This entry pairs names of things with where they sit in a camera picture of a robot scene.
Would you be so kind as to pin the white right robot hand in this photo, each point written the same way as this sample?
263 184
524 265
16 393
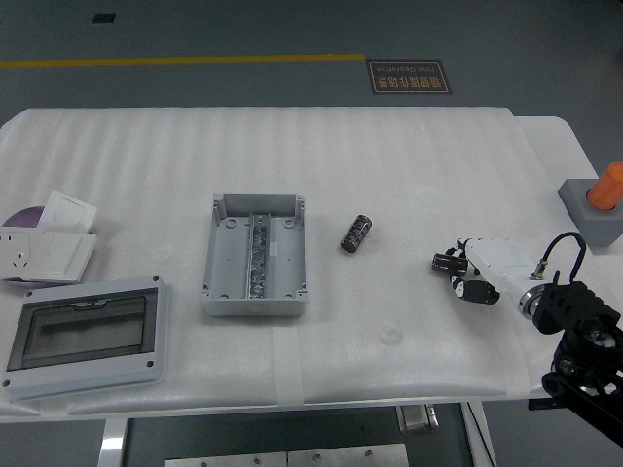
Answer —
496 262

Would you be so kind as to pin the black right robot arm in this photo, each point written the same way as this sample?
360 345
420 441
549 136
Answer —
574 301

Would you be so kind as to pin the grey open junction box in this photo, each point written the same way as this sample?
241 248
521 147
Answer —
229 262

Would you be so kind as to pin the grey block base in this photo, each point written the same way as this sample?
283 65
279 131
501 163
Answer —
598 228

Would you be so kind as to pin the orange cylinder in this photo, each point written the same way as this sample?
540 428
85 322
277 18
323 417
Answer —
608 187

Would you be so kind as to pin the black table control panel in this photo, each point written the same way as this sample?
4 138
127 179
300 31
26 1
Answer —
540 404

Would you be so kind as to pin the white table leg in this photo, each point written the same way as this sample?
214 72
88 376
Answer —
479 438
113 442

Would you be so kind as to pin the white foam mat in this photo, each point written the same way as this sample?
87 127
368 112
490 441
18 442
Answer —
340 160

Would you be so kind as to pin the black floor sign orange text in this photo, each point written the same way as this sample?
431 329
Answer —
409 78

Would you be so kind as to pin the grey cover with clear window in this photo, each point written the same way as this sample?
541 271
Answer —
87 379

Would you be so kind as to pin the purple disc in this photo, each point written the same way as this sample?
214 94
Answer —
24 218

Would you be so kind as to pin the metal table bracket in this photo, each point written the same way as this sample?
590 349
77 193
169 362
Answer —
417 419

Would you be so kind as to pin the metal mounting rail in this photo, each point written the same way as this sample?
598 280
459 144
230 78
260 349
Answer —
258 262

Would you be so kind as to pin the grey metal base plate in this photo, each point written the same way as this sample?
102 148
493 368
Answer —
224 461
345 459

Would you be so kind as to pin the white switch panel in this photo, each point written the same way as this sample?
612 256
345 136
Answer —
58 258

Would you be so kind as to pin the white wall socket panel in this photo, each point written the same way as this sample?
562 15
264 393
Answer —
14 253

